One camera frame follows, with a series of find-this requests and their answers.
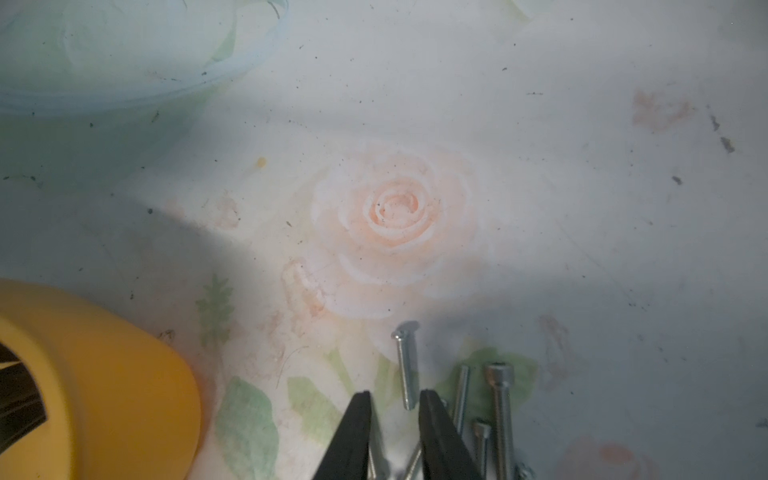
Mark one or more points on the small silver screw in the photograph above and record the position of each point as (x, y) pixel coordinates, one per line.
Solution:
(524, 472)

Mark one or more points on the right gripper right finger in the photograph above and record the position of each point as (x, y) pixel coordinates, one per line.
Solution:
(445, 456)

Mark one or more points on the silver screw round head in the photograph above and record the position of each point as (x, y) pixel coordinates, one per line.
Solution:
(404, 337)

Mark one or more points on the yellow plastic storage tray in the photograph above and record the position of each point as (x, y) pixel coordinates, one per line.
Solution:
(87, 395)

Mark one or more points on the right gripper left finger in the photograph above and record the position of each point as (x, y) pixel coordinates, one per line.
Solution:
(347, 456)

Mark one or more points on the long silver socket screw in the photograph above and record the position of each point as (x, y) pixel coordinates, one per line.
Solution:
(500, 377)

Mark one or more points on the silver screw diagonal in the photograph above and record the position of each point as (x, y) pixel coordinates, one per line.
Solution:
(415, 465)

